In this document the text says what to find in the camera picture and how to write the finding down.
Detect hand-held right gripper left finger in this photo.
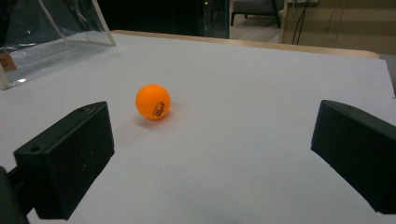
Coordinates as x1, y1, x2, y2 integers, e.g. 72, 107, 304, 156
13, 101, 116, 221

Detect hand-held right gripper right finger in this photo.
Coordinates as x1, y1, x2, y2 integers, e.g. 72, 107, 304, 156
310, 99, 396, 215

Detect orange table tennis ball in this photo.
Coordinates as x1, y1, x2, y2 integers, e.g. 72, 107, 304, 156
134, 83, 172, 121

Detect clear acrylic box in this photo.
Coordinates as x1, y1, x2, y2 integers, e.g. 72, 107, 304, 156
0, 0, 117, 91

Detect beige wooden cabinet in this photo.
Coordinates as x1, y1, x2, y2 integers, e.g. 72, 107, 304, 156
278, 0, 396, 56

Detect grey sofa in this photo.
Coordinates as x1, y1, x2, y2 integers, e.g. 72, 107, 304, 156
230, 0, 285, 29

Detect dark glass cabinet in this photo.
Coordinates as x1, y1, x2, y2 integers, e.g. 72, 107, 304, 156
204, 0, 231, 39

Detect grey cable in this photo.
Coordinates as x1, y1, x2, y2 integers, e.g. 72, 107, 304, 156
327, 0, 346, 43

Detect black cable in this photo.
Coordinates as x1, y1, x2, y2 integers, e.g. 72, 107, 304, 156
291, 0, 310, 46

